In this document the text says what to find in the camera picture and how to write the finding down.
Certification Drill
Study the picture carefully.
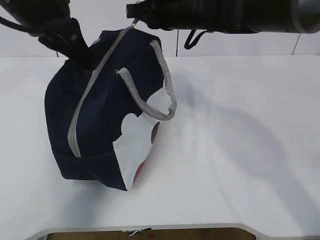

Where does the navy blue insulated lunch bag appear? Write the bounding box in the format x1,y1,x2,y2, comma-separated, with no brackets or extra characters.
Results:
44,26,177,191

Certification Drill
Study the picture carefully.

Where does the torn tape on table edge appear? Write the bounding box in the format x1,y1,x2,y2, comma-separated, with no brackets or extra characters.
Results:
122,227,152,237

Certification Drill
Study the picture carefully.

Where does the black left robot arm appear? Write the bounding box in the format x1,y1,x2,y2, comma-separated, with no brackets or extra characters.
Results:
0,0,94,69

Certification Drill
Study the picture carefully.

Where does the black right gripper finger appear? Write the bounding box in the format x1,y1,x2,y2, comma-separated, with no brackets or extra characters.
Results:
136,18,155,28
126,1,153,19

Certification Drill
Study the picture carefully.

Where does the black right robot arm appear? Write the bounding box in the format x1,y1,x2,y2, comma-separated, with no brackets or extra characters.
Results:
126,0,320,34

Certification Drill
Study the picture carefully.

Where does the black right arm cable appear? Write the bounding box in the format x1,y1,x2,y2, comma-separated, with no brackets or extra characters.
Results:
183,29,208,50

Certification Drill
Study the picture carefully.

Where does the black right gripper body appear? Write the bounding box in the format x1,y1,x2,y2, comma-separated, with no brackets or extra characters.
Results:
147,0,208,31

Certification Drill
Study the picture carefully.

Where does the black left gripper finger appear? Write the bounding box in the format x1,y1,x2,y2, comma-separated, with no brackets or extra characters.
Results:
65,37,94,69

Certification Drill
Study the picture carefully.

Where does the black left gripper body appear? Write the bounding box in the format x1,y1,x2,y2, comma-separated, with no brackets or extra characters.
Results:
38,18,83,56

